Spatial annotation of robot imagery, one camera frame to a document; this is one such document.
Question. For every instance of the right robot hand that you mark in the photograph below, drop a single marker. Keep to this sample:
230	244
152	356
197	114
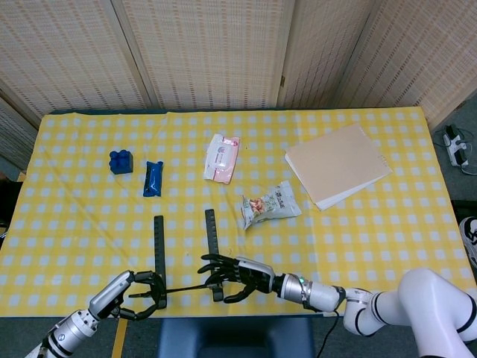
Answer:
253	276

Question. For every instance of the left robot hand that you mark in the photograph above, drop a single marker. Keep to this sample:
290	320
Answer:
110	292

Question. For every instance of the black folding laptop stand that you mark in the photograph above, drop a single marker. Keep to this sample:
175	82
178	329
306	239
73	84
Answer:
160	242

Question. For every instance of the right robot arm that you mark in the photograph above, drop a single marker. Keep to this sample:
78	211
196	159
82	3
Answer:
324	294

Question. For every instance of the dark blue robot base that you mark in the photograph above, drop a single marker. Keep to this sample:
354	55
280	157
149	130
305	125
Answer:
234	339

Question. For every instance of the yellow checkered tablecloth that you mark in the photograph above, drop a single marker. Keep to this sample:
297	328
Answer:
335	242

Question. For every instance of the peanut snack bag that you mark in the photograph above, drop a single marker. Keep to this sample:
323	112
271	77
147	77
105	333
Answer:
272	205

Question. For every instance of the blue snack packet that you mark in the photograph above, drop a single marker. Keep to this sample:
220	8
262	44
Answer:
153	181

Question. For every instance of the pink wet wipes pack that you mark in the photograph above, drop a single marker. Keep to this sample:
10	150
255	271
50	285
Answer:
220	160

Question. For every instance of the blue toy building block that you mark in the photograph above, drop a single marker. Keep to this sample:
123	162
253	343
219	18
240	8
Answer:
121	164

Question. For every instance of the tan paper pad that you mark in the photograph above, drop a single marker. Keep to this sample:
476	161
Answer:
335	164

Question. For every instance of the woven screen panel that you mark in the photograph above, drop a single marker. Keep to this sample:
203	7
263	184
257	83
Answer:
421	56
320	48
67	56
208	56
15	130

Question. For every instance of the black and white sneaker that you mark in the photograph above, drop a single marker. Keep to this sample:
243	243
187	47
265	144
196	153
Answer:
470	238

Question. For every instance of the white power strip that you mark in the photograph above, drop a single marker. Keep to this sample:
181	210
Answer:
454	147

